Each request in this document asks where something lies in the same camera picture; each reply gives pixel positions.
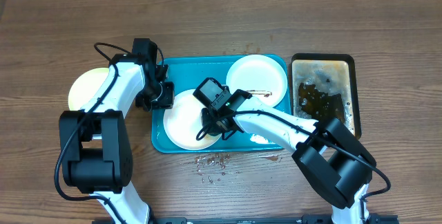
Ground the yellow plate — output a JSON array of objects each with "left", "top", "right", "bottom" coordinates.
[{"left": 68, "top": 68, "right": 109, "bottom": 111}]

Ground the black tray of dirty water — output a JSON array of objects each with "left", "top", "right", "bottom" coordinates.
[{"left": 291, "top": 53, "right": 362, "bottom": 138}]

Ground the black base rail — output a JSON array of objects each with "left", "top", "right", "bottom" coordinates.
[{"left": 91, "top": 214, "right": 399, "bottom": 224}]

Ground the white plate with sauce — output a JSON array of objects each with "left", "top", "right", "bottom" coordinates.
[
  {"left": 163, "top": 89, "right": 221, "bottom": 151},
  {"left": 226, "top": 55, "right": 288, "bottom": 107}
]

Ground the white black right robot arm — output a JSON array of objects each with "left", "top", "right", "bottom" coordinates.
[{"left": 193, "top": 88, "right": 376, "bottom": 223}]

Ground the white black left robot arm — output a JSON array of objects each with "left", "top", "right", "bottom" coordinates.
[{"left": 54, "top": 51, "right": 173, "bottom": 223}]

